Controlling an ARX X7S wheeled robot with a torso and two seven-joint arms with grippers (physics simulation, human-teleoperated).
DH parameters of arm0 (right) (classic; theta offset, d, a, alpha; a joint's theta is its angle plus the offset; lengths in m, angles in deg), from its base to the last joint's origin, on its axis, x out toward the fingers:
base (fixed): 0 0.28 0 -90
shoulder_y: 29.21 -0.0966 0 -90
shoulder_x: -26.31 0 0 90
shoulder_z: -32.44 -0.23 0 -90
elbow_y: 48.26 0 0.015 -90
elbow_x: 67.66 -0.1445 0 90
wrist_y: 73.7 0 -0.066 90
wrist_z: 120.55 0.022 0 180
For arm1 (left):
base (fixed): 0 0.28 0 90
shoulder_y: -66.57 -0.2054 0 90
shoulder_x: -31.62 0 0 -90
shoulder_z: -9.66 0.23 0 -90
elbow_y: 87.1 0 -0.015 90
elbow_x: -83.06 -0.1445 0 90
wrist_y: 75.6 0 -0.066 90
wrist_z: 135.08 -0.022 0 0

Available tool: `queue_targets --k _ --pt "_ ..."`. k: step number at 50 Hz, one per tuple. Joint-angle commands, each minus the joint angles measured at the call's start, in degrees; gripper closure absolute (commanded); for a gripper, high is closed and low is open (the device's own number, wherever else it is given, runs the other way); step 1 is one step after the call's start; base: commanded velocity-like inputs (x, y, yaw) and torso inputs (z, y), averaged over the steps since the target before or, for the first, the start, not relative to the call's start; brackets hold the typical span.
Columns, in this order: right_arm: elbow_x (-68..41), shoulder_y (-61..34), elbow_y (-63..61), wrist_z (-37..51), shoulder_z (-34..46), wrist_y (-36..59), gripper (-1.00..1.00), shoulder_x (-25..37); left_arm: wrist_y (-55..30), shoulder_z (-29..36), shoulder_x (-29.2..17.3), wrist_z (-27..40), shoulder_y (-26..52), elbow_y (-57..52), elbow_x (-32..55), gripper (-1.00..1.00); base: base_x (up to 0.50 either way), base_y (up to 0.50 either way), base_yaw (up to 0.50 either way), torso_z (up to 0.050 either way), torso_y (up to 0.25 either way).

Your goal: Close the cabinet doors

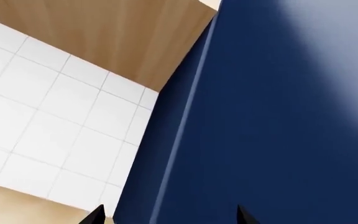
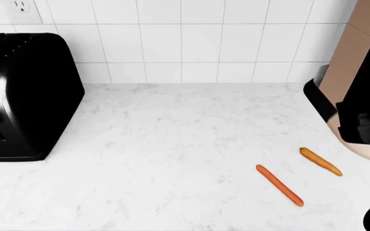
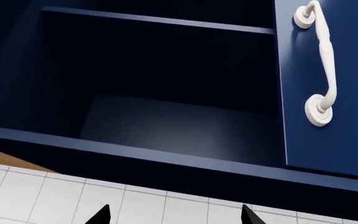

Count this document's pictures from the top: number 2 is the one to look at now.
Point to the white wall power outlet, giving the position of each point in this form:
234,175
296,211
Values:
22,9

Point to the long red-orange carrot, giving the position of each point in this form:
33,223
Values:
279,184

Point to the black toaster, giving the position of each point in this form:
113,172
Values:
34,96

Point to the tan and black coffee machine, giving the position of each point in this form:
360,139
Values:
361,84

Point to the short yellow-orange carrot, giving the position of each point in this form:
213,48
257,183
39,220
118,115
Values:
320,161

